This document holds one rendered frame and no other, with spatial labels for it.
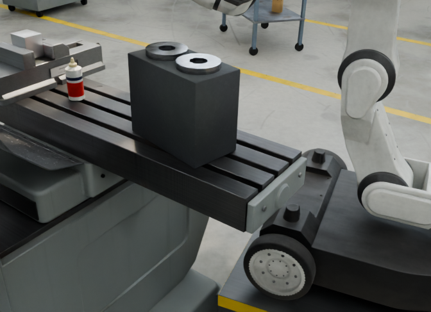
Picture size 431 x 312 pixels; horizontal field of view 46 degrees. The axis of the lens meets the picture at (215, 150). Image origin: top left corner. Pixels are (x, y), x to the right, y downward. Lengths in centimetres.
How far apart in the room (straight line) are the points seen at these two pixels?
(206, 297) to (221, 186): 86
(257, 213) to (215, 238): 136
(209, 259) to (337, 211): 79
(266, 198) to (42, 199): 51
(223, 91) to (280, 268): 63
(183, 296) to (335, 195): 61
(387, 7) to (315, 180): 63
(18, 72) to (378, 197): 100
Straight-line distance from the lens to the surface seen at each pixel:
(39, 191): 119
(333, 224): 152
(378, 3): 130
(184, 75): 96
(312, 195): 160
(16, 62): 140
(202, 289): 180
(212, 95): 97
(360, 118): 135
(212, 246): 227
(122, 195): 137
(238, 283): 154
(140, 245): 154
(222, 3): 134
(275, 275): 147
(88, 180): 123
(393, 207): 146
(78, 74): 131
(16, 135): 136
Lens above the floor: 147
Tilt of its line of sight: 30 degrees down
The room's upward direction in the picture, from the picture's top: 2 degrees clockwise
